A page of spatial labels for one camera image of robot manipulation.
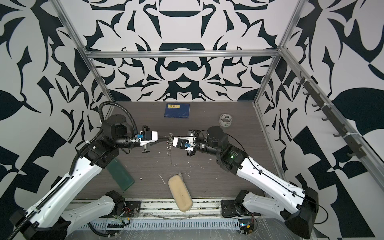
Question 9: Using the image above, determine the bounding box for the silver keyring cluster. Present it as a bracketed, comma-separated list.
[167, 133, 174, 152]

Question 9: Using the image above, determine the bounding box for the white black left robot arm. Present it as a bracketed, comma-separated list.
[8, 102, 167, 240]

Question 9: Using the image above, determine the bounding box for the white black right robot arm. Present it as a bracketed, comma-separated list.
[173, 126, 322, 240]

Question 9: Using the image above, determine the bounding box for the clear tape roll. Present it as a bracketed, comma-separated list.
[219, 113, 233, 128]

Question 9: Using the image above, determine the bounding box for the blue book yellow label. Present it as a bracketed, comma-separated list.
[164, 103, 190, 119]

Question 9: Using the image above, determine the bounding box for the green translucent plastic case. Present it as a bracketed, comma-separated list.
[107, 159, 135, 191]

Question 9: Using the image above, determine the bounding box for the beige glasses case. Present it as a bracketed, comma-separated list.
[168, 175, 193, 213]

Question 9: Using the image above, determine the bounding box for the green circuit board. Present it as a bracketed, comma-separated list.
[239, 218, 258, 235]

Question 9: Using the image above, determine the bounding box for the white slotted cable duct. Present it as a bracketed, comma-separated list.
[92, 219, 240, 231]

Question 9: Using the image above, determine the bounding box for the black wall hook rack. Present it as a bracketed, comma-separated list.
[297, 73, 367, 159]

